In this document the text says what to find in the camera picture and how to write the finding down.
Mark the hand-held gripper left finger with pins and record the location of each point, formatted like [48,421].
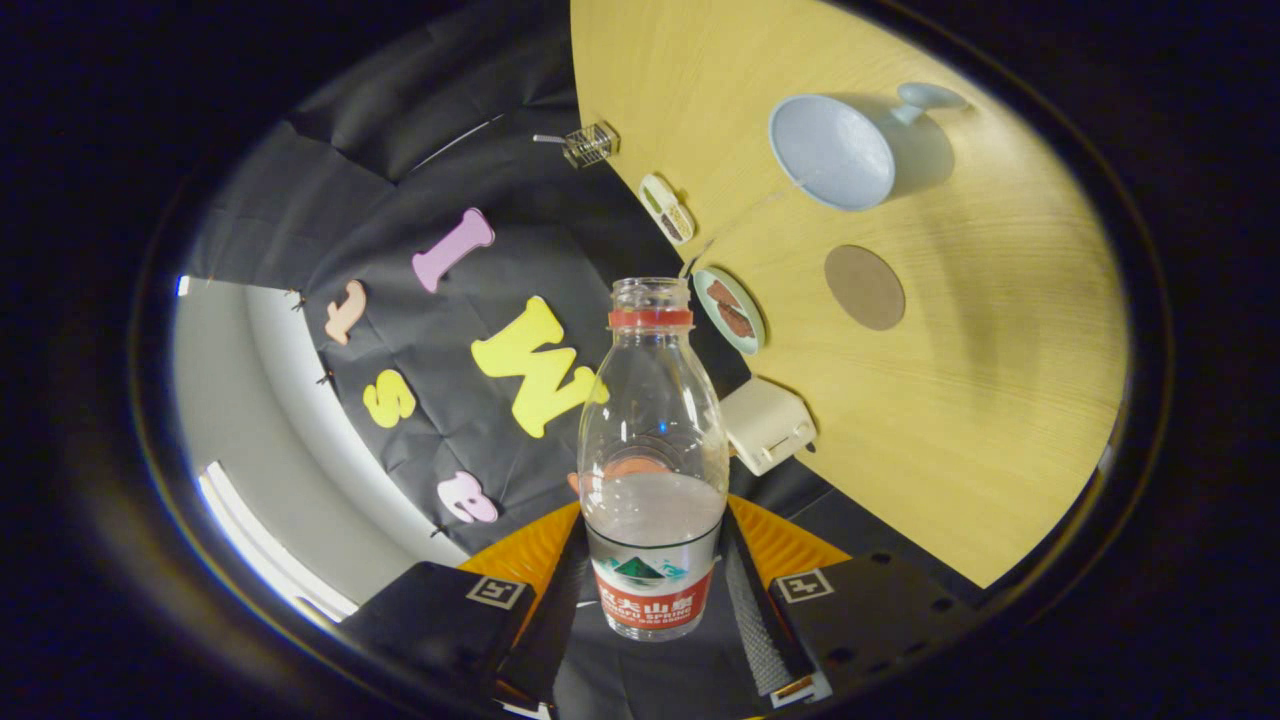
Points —
[560,630]

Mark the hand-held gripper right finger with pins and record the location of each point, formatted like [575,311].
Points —
[765,630]

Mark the clear plastic juice bottle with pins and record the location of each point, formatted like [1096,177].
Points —
[650,560]

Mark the round brown coaster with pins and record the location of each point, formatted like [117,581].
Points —
[865,288]

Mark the pale blue cup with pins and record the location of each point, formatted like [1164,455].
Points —
[830,150]

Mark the white toaster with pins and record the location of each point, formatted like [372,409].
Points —
[765,425]

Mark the wooden table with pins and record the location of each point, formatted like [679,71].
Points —
[950,420]

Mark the large ceiling light panel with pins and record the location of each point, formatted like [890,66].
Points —
[270,560]

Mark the brown meat slice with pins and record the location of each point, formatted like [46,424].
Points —
[737,320]
[722,293]

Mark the pale green plate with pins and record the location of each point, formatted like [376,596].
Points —
[708,305]

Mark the white divided grain tray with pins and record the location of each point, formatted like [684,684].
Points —
[667,209]

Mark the metal spoon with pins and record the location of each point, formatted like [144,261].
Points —
[548,139]

